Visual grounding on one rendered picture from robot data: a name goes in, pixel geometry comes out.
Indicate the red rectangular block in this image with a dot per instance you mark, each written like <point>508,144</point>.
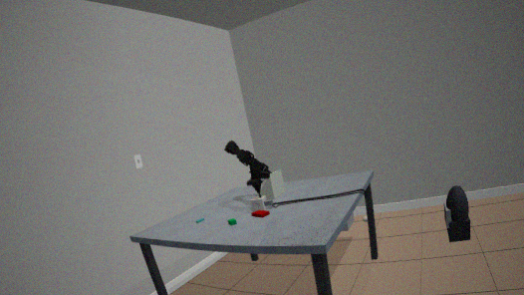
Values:
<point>260,213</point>

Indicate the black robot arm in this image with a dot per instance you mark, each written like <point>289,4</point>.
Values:
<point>245,157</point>

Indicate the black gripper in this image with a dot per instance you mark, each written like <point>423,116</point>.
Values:
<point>254,180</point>

